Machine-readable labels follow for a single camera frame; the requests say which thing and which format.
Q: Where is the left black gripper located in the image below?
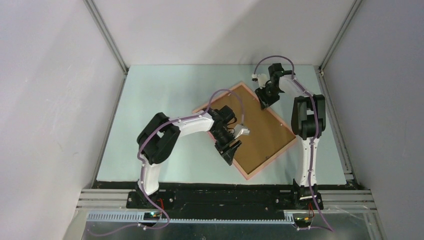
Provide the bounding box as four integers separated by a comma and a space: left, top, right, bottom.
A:
210, 127, 242, 166

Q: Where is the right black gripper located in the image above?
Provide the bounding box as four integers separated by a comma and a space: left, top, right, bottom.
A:
254, 83, 281, 111

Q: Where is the orange wooden picture frame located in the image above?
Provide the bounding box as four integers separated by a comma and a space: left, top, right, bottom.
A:
192, 81, 298, 181

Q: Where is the brown backing board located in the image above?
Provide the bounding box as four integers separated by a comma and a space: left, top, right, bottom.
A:
196, 85, 294, 177

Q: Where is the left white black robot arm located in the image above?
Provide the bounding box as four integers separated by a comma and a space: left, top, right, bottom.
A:
136, 105, 250, 208

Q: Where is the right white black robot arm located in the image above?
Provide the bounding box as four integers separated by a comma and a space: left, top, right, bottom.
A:
252, 63, 326, 209

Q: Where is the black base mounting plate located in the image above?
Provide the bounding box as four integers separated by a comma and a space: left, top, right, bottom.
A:
109, 182, 358, 214

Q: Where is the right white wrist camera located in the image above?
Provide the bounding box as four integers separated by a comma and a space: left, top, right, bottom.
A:
251, 73, 269, 89

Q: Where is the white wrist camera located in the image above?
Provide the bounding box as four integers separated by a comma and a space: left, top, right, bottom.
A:
233, 124, 250, 139
251, 73, 269, 89

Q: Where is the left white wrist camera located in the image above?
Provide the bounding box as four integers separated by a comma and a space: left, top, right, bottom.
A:
233, 124, 250, 139

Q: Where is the right aluminium corner post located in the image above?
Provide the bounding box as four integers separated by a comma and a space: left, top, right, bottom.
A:
318, 0, 363, 72

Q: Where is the aluminium corner post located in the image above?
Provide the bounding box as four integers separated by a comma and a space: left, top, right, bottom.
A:
318, 0, 363, 72
83, 0, 129, 75

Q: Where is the left aluminium corner post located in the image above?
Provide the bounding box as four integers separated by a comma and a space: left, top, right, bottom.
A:
83, 0, 129, 75

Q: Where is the aluminium front rail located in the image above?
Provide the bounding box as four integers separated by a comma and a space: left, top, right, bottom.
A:
76, 189, 377, 225

